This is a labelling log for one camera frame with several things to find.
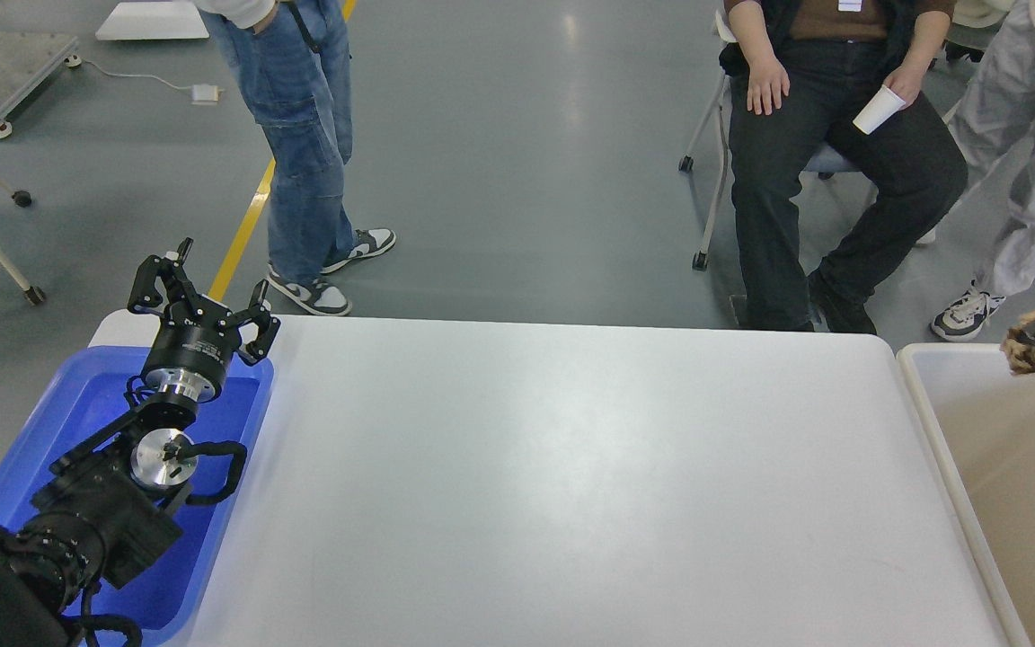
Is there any white plastic bin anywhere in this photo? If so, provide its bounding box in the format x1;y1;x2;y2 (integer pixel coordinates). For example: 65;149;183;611
897;343;1035;646

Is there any white flat board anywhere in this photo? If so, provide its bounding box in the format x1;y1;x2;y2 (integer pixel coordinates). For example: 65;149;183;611
95;1;209;41

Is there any seated person in black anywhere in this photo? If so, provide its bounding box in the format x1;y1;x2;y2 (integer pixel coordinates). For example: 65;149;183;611
719;0;970;335

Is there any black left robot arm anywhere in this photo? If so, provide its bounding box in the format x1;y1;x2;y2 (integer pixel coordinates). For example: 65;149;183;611
0;237;280;646

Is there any brown paper ball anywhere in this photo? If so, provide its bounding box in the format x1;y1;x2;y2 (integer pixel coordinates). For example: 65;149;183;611
1001;310;1035;374

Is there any blue plastic bin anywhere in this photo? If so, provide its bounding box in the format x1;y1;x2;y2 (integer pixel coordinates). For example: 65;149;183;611
0;347;274;646

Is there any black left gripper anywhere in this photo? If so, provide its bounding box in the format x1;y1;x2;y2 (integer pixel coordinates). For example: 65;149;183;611
128;238;282;398

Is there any white power adapter with cable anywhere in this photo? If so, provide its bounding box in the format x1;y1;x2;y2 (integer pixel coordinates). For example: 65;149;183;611
63;55;223;106

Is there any person in blue jeans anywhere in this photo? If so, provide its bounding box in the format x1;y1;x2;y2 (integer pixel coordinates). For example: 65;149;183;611
196;1;397;316

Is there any person in grey trousers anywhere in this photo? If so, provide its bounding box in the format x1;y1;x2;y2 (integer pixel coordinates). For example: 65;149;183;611
932;1;1035;342

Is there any metal cart platform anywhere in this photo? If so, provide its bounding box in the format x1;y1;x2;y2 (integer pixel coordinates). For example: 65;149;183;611
0;31;81;139

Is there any white paper cup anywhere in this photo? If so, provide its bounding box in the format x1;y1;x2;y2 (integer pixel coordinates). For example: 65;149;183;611
852;85;907;135

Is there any grey office chair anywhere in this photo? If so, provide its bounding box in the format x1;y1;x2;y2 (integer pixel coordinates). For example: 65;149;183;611
678;9;882;273

